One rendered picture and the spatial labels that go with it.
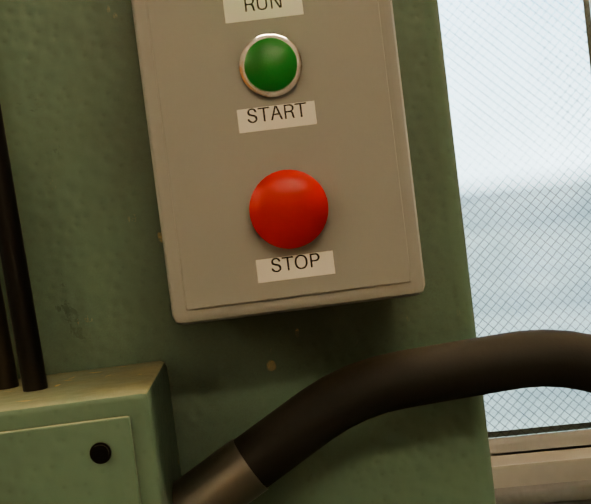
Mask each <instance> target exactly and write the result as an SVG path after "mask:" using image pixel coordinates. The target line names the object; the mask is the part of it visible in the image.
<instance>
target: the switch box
mask: <svg viewBox="0 0 591 504"><path fill-rule="evenodd" d="M131 3H132V11H133V19H134V26H135V34H136V42H137V49H138V57H139V65H140V72H141V80H142V88H143V95H144V103H145V111H146V118H147V126H148V134H149V141H150V149H151V157H152V164H153V172H154V180H155V187H156V195H157V203H158V210H159V218H160V226H161V233H162V241H163V249H164V256H165V264H166V272H167V279H168V287H169V295H170V302H171V310H172V316H173V318H174V320H175V322H176V323H178V324H182V325H188V324H195V323H203V322H211V321H219V320H227V319H235V318H243V317H250V316H258V315H266V314H274V313H282V312H290V311H298V310H306V309H313V308H321V307H329V306H337V305H345V304H353V303H361V302H368V301H376V300H384V299H392V298H400V297H408V296H416V295H418V294H420V293H421V292H423V290H424V287H425V277H424V269H423V260H422V252H421V243H420V235H419V227H418V218H417V210H416V201H415V193H414V184H413V176H412V167H411V159H410V150H409V142H408V133H407V125H406V116H405V108H404V99H403V91H402V82H401V74H400V65H399V57H398V48H397V40H396V31H395V23H394V14H393V6H392V0H302V4H303V12H304V14H302V15H294V16H285V17H277V18H268V19H260V20H252V21H243V22H235V23H226V22H225V14H224V6H223V0H131ZM264 34H277V35H281V36H283V37H285V38H287V39H288V40H290V41H291V42H292V43H293V44H294V45H295V46H296V48H297V49H298V51H299V53H300V55H301V60H302V71H301V76H300V78H299V81H298V82H297V84H296V85H295V87H294V88H293V89H292V90H291V91H289V92H288V93H286V94H284V95H282V96H279V97H273V98H268V97H262V96H260V95H257V94H255V93H254V92H252V91H251V90H250V89H249V88H248V87H247V86H246V85H245V83H244V82H243V80H242V78H241V75H240V70H239V61H240V56H241V54H242V51H243V49H244V48H245V46H246V45H247V44H248V43H249V42H250V41H251V40H253V39H254V38H256V37H258V36H260V35H264ZM307 101H314V102H315V111H316V119H317V124H313V125H305V126H296V127H288V128H280V129H272V130H264V131H255V132H247V133H239V125H238V117H237V110H241V109H249V108H257V107H265V106H274V105H282V104H290V103H298V102H307ZM289 169H291V170H298V171H301V172H304V173H306V174H308V175H310V176H311V177H313V178H314V179H315V180H316V181H317V182H318V183H319V184H320V185H321V187H322V188H323V190H324V192H325V194H326V197H327V201H328V217H327V221H326V224H325V226H324V228H323V230H322V231H321V233H320V234H319V235H318V236H317V237H316V238H315V239H314V240H313V241H312V242H310V243H308V244H306V245H304V246H302V247H298V248H292V249H286V248H280V247H276V246H273V245H271V244H269V243H268V242H266V241H265V240H264V239H262V238H261V237H260V236H259V234H258V233H257V232H256V230H255V229H254V227H253V225H252V222H251V219H250V213H249V205H250V200H251V196H252V194H253V191H254V189H255V188H256V186H257V185H258V184H259V183H260V182H261V180H263V179H264V178H265V177H266V176H268V175H270V174H271V173H274V172H276V171H280V170H289ZM332 250H333V258H334V266H335V274H328V275H320V276H312V277H304V278H296V279H288V280H280V281H272V282H264V283H258V276H257V268H256V260H261V259H269V258H277V257H285V256H293V255H300V254H308V253H316V252H324V251H332Z"/></svg>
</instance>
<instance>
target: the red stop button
mask: <svg viewBox="0 0 591 504"><path fill-rule="evenodd" d="M249 213H250V219H251V222H252V225H253V227H254V229H255V230H256V232H257V233H258V234H259V236H260V237H261V238H262V239H264V240H265V241H266V242H268V243H269V244H271V245H273V246H276V247H280V248H286V249H292V248H298V247H302V246H304V245H306V244H308V243H310V242H312V241H313V240H314V239H315V238H316V237H317V236H318V235H319V234H320V233H321V231H322V230H323V228H324V226H325V224H326V221H327V217H328V201H327V197H326V194H325V192H324V190H323V188H322V187H321V185H320V184H319V183H318V182H317V181H316V180H315V179H314V178H313V177H311V176H310V175H308V174H306V173H304V172H301V171H298V170H291V169H289V170H280V171H276V172H274V173H271V174H270V175H268V176H266V177H265V178H264V179H263V180H261V182H260V183H259V184H258V185H257V186H256V188H255V189H254V191H253V194H252V196H251V200H250V205H249Z"/></svg>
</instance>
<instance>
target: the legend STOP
mask: <svg viewBox="0 0 591 504"><path fill-rule="evenodd" d="M256 268H257V276H258V283H264V282H272V281H280V280H288V279H296V278H304V277H312V276H320V275H328V274H335V266H334V258H333V250H332V251H324V252H316V253H308V254H300V255H293V256H285V257H277V258H269V259H261V260H256Z"/></svg>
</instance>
